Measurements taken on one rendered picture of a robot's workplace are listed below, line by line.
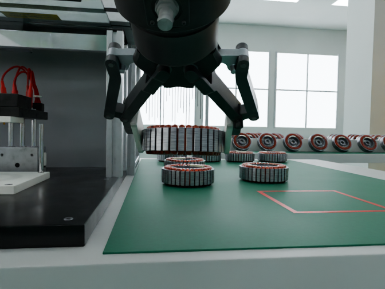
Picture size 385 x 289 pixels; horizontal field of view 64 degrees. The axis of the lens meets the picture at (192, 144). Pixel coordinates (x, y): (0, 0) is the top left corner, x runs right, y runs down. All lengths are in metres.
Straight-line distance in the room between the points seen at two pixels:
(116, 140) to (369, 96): 3.73
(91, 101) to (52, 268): 0.55
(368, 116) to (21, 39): 3.82
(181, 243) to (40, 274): 0.13
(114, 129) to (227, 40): 6.85
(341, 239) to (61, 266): 0.27
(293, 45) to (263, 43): 0.73
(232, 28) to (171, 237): 7.25
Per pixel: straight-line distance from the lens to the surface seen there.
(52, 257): 0.32
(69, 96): 0.80
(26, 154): 0.69
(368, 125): 4.12
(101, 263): 0.29
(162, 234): 0.35
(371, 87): 4.14
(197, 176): 0.61
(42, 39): 0.67
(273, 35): 7.77
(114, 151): 0.62
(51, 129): 0.81
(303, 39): 8.04
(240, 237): 0.35
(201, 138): 0.37
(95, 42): 0.65
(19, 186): 0.51
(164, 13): 0.21
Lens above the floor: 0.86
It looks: 2 degrees down
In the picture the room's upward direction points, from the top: 1 degrees clockwise
